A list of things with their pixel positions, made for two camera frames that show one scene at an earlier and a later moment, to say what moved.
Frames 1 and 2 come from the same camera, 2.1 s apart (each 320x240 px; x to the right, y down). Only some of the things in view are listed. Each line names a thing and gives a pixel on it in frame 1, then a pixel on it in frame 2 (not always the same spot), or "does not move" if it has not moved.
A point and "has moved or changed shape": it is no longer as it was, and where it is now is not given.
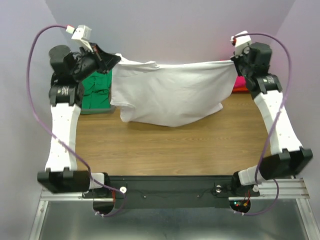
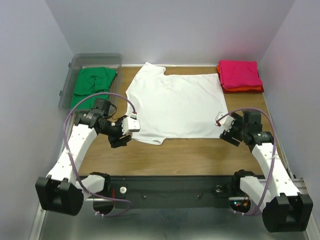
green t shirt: [96, 91] does not move
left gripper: [100, 61] -> [119, 135]
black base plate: [174, 192] does not move
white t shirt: [172, 96] has moved or changed shape
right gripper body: [238, 63] -> [230, 133]
